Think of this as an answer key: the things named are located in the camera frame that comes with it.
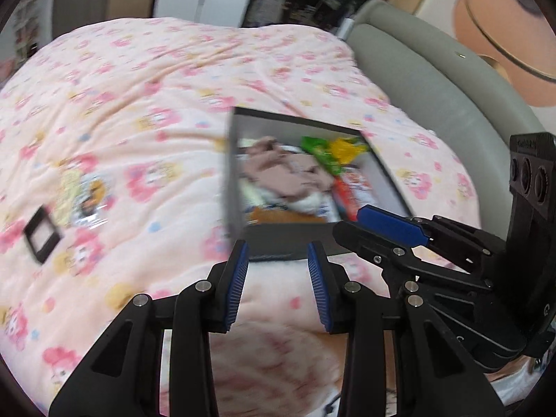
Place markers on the pink printed blanket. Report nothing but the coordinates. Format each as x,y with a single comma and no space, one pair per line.
152,95

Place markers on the white cartoon snack packet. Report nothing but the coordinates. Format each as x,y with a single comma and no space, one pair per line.
304,204

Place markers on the beige cloth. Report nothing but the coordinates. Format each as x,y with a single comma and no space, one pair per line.
282,169

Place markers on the clear cartoon print packet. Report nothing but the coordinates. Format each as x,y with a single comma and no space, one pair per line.
87,195

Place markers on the orange-brown flat packet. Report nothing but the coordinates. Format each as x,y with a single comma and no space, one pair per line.
265,216

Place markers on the silver post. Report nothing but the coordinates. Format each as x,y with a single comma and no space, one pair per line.
346,27

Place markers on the green snack packet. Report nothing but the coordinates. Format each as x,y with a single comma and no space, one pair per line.
317,147

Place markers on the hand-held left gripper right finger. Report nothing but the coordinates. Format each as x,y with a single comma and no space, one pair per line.
319,286

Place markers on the black square frame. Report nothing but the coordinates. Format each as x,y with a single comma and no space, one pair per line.
30,236

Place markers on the low bookshelf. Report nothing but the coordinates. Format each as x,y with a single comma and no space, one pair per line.
30,17

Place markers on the grey padded headboard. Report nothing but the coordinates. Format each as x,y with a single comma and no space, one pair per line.
434,87

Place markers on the red snack packet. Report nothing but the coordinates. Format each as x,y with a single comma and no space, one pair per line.
347,195

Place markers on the yellow snack packet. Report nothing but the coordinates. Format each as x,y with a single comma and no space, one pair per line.
345,150

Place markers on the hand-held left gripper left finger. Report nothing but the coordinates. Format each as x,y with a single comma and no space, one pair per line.
236,286

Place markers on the dark grey cardboard box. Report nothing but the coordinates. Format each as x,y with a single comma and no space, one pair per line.
232,191

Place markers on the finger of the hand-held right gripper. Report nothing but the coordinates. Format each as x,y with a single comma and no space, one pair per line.
391,225
369,243

